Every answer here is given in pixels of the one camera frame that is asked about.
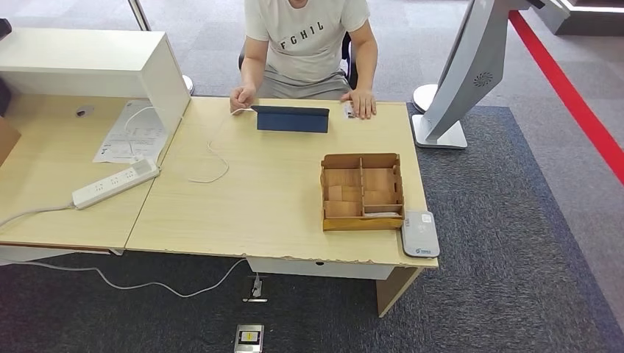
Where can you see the person's right hand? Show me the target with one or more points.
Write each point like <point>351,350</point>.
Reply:
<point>241,97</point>

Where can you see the person's left hand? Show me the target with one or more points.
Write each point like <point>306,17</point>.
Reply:
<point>363,103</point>

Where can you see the white ID card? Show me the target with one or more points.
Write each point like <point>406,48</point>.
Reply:
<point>349,111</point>

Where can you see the white room key card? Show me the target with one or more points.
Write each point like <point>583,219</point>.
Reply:
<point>382,214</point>

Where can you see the wooden compartment box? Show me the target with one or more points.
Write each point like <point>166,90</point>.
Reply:
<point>361,224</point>

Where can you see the person's right forearm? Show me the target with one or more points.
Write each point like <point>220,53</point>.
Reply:
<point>252,68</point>

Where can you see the person's left forearm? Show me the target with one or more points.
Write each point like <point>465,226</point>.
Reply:
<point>364,68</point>

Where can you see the person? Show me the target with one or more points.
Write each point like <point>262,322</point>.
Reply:
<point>304,44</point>

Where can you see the grey card reader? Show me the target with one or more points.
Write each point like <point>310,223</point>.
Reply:
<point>419,239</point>

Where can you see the black office chair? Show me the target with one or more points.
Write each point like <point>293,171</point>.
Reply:
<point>349,58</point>

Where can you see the small white round base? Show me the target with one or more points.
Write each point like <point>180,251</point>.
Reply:
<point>188,85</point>

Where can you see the tablet in blue case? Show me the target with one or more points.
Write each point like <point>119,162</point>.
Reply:
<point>291,123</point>

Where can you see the large white round base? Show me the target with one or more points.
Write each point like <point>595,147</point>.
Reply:
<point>424,97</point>

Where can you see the printed paper sheet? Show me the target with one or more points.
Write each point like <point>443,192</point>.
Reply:
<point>144,132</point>

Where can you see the grey white kiosk stand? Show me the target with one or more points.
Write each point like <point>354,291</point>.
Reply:
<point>478,48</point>

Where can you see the metal pole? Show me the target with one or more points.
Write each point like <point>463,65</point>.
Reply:
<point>139,14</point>

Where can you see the white power strip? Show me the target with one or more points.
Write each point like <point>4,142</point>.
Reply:
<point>114,184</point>

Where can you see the white desk shelf unit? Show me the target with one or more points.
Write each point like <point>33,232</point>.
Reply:
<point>85,54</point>

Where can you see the white desk apron panel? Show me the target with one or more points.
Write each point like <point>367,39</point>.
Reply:
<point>319,269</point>

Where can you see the wooden desk leg panel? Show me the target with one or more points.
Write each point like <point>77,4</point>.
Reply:
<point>392,293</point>

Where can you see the floor outlet with plug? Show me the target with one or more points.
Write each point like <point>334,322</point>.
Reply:
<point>255,289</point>

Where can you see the dark grey floor rug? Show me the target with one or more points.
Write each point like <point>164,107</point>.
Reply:
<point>487,292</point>

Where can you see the white display platform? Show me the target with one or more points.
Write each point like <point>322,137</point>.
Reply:
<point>582,22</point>

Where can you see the brown cardboard box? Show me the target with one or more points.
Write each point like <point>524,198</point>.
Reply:
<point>7,142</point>

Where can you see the silver floor socket box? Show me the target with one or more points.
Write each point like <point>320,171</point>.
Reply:
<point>249,338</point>

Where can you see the small black device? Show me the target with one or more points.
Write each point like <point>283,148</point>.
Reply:
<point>4,28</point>

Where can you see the white side desk panel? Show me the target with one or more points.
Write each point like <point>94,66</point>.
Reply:
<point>29,254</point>

